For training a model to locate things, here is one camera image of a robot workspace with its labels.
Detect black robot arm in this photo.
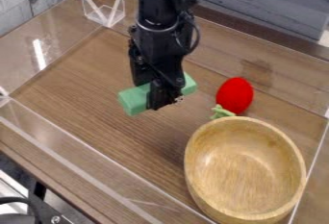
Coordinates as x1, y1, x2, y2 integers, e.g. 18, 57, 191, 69
128, 0, 200, 111

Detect green rectangular block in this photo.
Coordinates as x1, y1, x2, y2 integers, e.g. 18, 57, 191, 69
117, 73, 197, 116

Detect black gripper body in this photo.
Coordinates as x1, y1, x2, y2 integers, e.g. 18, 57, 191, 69
128, 19, 195, 83

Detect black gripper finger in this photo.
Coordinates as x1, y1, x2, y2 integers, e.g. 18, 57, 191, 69
147, 77, 184, 111
128, 49, 152, 87

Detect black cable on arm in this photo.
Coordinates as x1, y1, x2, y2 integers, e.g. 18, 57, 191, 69
172, 11, 201, 56

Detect brown wooden bowl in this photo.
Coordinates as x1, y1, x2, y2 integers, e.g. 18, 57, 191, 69
183, 116, 306, 224

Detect red toy strawberry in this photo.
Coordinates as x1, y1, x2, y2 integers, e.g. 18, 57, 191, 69
211, 77, 254, 119

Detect clear acrylic corner bracket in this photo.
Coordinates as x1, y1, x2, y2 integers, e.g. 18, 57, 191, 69
81, 0, 125, 28

